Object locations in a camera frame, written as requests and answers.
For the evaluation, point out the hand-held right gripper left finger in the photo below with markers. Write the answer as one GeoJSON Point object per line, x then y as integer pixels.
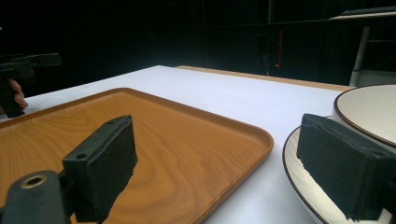
{"type": "Point", "coordinates": [102, 161]}

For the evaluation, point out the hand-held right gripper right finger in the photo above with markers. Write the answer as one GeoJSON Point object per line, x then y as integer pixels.
{"type": "Point", "coordinates": [345, 168]}

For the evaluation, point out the white plate with brown rim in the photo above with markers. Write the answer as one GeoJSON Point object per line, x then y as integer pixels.
{"type": "Point", "coordinates": [306, 189]}

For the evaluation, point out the white bowl with brown rim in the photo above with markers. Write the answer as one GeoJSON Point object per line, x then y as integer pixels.
{"type": "Point", "coordinates": [369, 109]}

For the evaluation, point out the wooden tray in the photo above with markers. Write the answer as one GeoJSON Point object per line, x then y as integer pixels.
{"type": "Point", "coordinates": [186, 146]}

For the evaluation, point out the dark equipment rack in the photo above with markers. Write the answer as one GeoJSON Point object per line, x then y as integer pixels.
{"type": "Point", "coordinates": [271, 51]}

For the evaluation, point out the background desk with keyboard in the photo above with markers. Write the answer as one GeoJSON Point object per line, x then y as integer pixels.
{"type": "Point", "coordinates": [365, 21]}

